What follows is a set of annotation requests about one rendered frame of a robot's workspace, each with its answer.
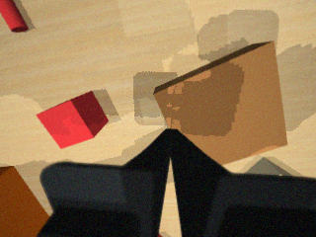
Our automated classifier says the red cylinder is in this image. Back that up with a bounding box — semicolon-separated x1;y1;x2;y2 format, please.
0;0;29;33

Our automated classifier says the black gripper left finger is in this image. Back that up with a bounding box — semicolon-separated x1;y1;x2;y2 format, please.
39;128;172;237

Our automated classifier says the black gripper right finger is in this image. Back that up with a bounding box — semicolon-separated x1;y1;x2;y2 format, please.
171;128;316;237

